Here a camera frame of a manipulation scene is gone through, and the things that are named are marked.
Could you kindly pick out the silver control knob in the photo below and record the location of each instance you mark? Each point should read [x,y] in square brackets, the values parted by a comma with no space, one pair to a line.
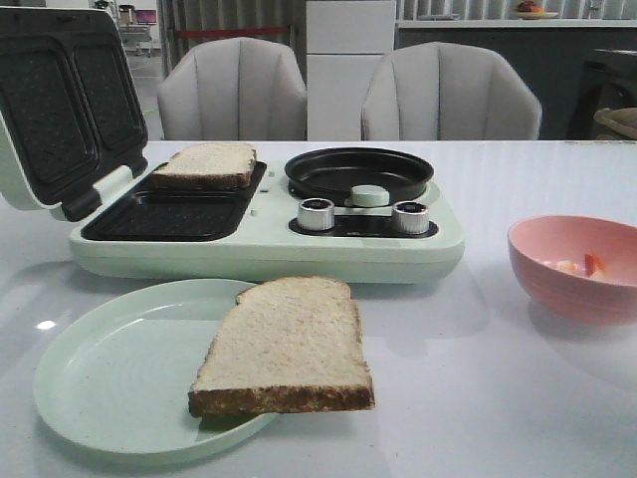
[316,214]
[410,218]

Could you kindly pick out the white refrigerator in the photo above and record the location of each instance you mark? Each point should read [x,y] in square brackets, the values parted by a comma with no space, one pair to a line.
[345,41]

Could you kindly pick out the white bread slice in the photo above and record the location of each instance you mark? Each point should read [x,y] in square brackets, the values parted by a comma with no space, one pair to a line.
[209,166]
[291,345]

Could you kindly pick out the left silver control knob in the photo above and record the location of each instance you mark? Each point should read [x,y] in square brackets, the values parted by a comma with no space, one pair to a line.
[316,214]

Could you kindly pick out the pink cooked shrimp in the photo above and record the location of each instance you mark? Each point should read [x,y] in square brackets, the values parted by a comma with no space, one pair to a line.
[592,267]

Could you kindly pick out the right silver control knob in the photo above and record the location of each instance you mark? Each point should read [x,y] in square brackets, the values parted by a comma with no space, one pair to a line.
[410,218]

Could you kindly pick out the black round frying pan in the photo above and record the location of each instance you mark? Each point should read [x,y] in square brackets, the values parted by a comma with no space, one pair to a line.
[331,173]

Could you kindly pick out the fruit plate on counter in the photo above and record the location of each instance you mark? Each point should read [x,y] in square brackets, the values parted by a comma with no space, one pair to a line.
[530,10]

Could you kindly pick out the left grey upholstered chair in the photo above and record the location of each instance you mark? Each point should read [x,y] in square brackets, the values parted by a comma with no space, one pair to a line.
[235,89]

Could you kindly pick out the green breakfast maker base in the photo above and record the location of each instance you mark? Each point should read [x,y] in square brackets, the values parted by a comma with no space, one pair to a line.
[251,235]

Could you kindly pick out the grey upholstered chair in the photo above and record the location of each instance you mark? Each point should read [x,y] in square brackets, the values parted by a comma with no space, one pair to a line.
[235,89]
[445,91]

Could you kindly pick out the right grey upholstered chair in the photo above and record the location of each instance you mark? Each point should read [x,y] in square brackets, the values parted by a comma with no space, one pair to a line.
[445,91]

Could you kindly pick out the light green plastic plate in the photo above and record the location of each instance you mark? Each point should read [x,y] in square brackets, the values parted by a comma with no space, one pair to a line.
[116,381]

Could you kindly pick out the pink plastic bowl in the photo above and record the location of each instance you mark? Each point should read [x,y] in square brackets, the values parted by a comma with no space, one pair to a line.
[570,237]

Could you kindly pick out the green breakfast maker lid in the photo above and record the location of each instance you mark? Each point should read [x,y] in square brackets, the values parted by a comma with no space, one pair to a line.
[70,115]

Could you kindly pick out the beige cushion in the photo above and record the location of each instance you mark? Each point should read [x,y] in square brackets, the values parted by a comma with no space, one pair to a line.
[621,122]

